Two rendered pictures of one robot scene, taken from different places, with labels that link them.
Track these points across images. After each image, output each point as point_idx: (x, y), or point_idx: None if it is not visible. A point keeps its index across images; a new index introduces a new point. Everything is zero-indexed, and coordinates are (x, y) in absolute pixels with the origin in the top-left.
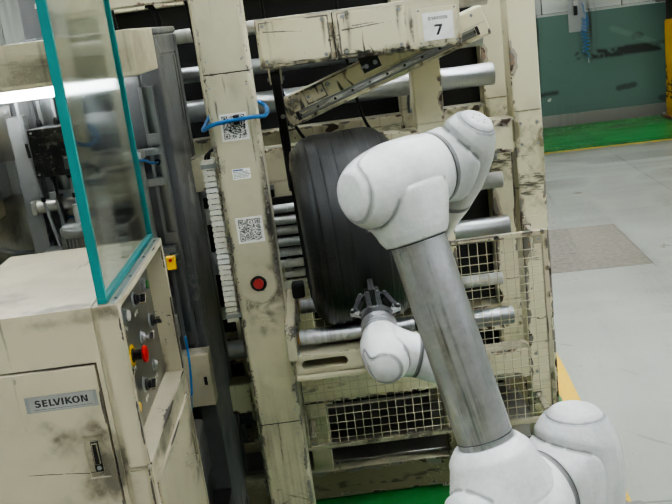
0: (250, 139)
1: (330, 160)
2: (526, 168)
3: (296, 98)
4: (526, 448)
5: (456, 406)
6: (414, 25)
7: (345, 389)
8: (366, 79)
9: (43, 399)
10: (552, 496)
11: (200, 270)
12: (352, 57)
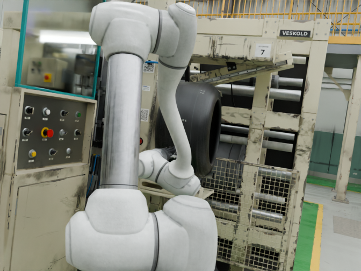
0: (153, 73)
1: (181, 87)
2: (302, 142)
3: (195, 76)
4: (130, 197)
5: (102, 156)
6: (251, 48)
7: None
8: (228, 74)
9: None
10: (134, 237)
11: None
12: (219, 57)
